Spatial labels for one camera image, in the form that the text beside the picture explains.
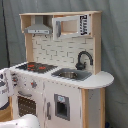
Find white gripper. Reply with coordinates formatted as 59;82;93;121
0;68;16;98

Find white toy microwave door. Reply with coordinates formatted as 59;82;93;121
52;14;91;40

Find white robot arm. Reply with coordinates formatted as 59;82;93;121
0;68;41;128

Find wooden toy kitchen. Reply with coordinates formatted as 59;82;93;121
10;11;114;128

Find left red stove knob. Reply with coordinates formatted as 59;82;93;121
12;76;19;84

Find red stove knob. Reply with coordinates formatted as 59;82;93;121
12;76;19;84
31;81;37;88

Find right red stove knob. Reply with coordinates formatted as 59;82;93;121
31;81;37;88

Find toy oven door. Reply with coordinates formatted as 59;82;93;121
12;87;44;128

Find black stovetop red burners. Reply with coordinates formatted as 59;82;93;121
18;62;55;73

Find white fridge door with dispenser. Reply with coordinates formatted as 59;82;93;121
45;81;82;128

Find grey toy sink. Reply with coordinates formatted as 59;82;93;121
52;68;92;81

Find grey range hood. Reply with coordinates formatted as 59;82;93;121
24;16;52;34

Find black toy faucet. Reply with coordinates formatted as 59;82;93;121
75;51;93;70

